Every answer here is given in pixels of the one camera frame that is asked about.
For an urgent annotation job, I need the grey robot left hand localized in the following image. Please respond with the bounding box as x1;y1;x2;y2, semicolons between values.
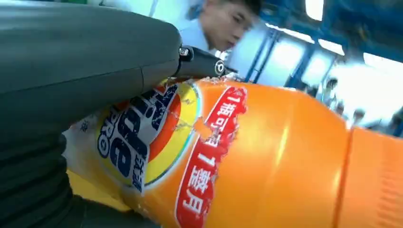
0;2;237;228

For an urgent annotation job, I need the orange drink bottle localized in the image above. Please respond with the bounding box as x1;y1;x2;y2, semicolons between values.
62;76;403;228

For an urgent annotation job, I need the yellow plastic sheet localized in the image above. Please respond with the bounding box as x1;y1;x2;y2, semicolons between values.
67;169;130;212

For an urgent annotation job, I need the ribbed grey left arm sleeve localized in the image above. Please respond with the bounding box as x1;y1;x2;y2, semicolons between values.
0;134;75;228

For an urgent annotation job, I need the person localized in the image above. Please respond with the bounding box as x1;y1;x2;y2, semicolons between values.
179;0;262;54

